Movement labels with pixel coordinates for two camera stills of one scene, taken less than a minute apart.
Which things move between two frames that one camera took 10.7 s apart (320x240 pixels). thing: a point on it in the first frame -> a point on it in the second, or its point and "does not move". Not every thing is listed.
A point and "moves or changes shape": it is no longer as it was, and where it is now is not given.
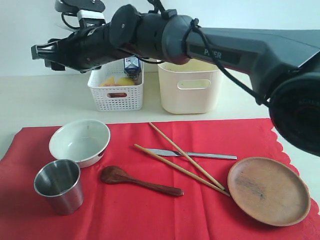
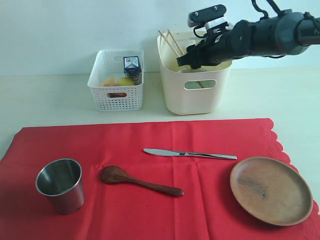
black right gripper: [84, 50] -> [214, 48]
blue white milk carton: [132, 66] does not move
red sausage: [116, 95] does not move
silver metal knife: [195, 154] does not move
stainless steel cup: [59, 181] does not move
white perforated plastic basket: [116, 98] does not move
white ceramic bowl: [83, 141] -> [174, 66]
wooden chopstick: [222, 190] moves or changes shape
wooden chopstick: [188, 160] moves or changes shape
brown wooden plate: [269, 191] does not move
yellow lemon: [125, 81] does not move
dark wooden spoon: [114, 175] does not move
